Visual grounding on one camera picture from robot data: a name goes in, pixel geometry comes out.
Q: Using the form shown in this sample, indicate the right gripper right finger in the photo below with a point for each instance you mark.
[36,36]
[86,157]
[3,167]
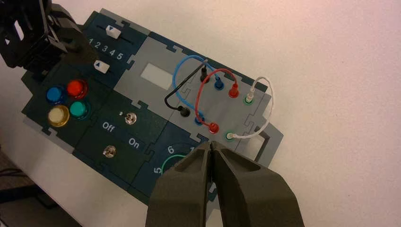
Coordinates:
[250,197]

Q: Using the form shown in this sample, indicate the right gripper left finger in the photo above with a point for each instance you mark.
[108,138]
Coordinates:
[181,197]

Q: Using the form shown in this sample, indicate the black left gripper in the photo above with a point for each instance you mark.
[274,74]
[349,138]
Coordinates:
[28,40]

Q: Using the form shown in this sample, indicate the white slider knob grey arrow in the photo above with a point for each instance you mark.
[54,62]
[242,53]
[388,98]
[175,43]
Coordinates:
[112,31]

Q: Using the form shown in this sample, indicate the white slider knob blue arrow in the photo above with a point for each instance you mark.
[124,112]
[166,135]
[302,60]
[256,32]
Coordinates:
[101,67]

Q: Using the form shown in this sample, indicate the red round push button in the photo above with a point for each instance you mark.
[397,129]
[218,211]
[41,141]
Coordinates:
[76,88]

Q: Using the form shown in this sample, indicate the blue round push button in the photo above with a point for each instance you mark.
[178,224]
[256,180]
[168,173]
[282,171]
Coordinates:
[55,95]

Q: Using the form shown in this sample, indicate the teal round push button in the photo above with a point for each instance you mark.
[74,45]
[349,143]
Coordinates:
[78,109]

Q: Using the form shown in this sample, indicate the yellow round push button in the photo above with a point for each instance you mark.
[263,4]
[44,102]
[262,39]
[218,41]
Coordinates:
[58,116]

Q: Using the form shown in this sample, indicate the dark blue grey control box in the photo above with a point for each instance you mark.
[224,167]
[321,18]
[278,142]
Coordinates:
[125,141]

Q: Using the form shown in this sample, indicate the white rectangular display window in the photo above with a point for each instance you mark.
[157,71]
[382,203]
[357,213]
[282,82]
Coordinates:
[156,76]

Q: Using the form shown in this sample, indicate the metal toggle switch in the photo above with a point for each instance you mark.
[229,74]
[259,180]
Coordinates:
[130,118]
[109,151]

